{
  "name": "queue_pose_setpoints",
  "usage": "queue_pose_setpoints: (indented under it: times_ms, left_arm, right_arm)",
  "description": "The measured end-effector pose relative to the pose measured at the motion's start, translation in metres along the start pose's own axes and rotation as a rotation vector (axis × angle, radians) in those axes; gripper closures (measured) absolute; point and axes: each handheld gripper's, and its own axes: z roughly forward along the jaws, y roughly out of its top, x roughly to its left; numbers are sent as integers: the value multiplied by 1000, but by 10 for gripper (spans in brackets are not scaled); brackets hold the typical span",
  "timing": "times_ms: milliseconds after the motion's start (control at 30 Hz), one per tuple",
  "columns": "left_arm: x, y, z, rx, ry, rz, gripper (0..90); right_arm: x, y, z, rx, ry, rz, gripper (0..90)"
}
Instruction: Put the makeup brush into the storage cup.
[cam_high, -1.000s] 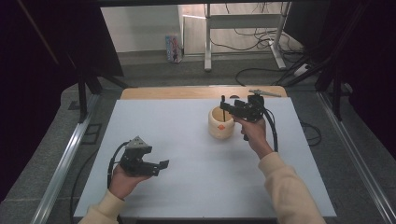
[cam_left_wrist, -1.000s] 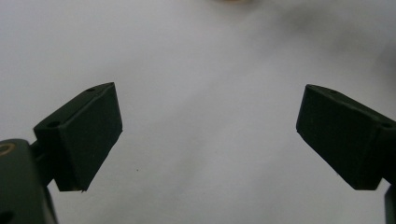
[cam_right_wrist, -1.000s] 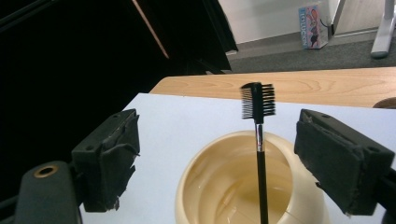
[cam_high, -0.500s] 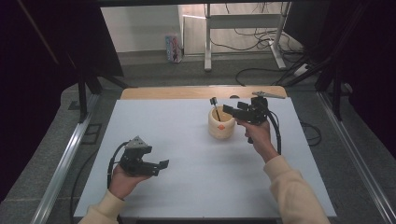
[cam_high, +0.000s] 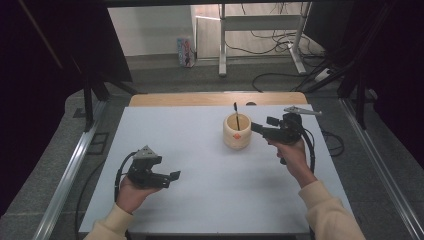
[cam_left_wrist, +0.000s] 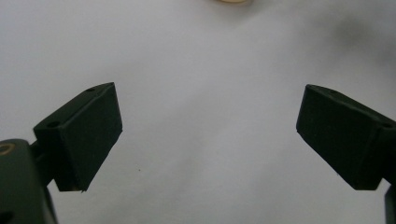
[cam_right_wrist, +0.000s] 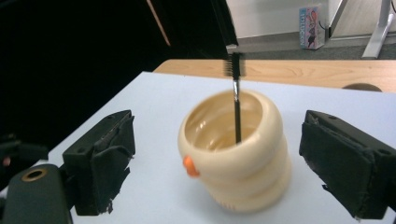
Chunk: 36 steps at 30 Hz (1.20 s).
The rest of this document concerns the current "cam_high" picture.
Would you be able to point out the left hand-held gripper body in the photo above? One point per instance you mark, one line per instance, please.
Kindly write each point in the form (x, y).
(145, 171)

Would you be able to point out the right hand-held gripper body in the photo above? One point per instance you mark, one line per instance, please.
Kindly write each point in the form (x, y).
(286, 131)

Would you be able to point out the cream ribbed pen holder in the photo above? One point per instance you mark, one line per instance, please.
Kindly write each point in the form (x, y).
(236, 138)

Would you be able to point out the black pencil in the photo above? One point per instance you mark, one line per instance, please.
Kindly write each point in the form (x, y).
(237, 116)

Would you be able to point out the person's left hand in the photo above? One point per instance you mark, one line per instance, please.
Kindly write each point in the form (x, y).
(131, 196)

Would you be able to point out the person's right hand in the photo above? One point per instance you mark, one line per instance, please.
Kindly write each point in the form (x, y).
(295, 160)

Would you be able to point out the white table cover sheet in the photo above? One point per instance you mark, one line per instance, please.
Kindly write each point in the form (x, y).
(206, 186)

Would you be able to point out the wooden table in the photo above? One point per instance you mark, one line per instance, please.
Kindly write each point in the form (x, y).
(200, 99)

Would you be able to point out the white power strip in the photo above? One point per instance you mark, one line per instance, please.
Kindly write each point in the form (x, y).
(321, 75)

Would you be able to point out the black metal stand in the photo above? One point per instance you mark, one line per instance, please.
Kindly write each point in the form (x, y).
(360, 100)
(88, 100)

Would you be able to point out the colourful printed box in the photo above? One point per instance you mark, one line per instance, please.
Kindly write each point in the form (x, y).
(186, 51)

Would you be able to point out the dark curtain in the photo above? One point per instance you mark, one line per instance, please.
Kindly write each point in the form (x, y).
(33, 100)
(393, 66)

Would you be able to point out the aluminium floor rail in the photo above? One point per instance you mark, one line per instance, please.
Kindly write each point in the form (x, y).
(380, 166)
(66, 176)

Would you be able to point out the white metal desk frame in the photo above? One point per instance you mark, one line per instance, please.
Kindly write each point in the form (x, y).
(260, 23)

